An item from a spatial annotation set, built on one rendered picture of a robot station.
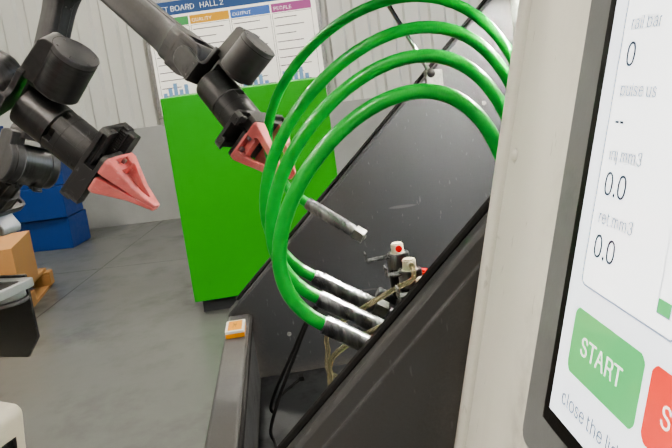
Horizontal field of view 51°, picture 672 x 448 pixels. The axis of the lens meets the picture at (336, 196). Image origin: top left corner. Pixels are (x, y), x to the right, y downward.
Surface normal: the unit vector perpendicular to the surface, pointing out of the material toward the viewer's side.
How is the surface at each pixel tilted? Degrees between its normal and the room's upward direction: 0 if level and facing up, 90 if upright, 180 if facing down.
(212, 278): 90
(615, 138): 76
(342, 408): 90
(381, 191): 90
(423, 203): 90
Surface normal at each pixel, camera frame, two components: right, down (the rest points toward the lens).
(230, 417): -0.13, -0.98
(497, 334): -0.99, -0.10
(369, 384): 0.09, 0.16
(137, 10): -0.54, -0.18
